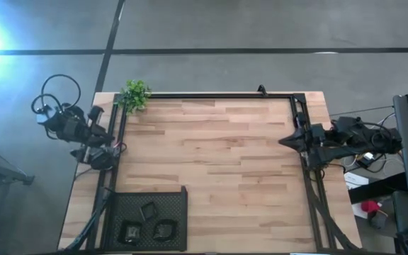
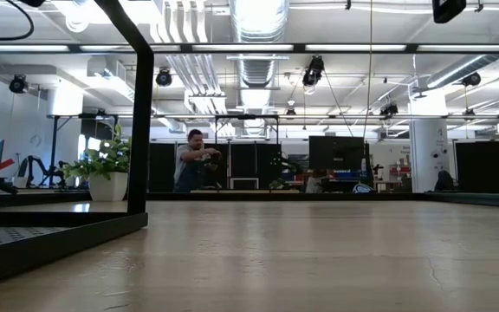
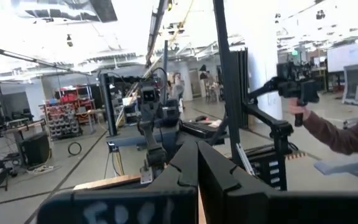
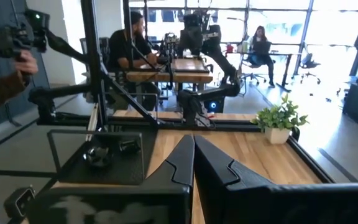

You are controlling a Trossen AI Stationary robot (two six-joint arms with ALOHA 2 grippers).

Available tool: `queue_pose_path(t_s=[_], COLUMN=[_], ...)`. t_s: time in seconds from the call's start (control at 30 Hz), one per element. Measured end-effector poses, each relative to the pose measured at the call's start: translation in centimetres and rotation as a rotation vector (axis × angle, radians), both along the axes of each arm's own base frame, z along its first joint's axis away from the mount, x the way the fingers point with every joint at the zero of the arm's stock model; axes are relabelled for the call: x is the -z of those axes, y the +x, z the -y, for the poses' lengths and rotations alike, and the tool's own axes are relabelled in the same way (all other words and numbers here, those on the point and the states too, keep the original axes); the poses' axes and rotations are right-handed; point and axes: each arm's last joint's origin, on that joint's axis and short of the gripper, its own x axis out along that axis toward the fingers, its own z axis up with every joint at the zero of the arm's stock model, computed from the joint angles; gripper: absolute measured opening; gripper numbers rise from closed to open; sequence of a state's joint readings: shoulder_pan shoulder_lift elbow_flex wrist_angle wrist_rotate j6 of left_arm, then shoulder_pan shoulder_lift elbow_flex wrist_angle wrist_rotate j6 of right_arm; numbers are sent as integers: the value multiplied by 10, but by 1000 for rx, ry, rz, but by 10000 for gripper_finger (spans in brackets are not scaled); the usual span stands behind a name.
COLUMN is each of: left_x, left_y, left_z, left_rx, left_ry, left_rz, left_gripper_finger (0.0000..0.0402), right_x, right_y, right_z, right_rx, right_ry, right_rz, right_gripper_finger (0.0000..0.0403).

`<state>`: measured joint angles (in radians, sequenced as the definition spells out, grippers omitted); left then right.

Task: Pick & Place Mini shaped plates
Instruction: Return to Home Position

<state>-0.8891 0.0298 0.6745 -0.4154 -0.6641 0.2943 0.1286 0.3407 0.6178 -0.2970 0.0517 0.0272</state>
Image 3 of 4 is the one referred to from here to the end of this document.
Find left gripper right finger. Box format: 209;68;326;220
197;141;358;224

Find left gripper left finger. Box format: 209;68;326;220
37;141;199;224

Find person's forearm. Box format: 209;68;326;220
302;110;358;156

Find black drawer rack white labels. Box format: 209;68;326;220
247;151;288;191

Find grey chair armrest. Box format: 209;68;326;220
313;159;358;191

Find grey work table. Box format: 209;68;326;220
106;124;229;147

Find person's hand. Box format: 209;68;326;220
287;97;312;121

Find black box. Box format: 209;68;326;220
19;132;51;169

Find red parts shelf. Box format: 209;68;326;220
39;84;96;141

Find wooden desk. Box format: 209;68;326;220
0;117;48;156

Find person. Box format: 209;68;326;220
172;72;186;102

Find black folded panels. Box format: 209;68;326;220
227;48;250;129

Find white screen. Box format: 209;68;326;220
326;42;358;74

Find silver metal bracket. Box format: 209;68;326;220
139;167;154;185

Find black cable coil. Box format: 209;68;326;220
67;141;83;156

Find black rig post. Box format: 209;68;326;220
99;73;118;138

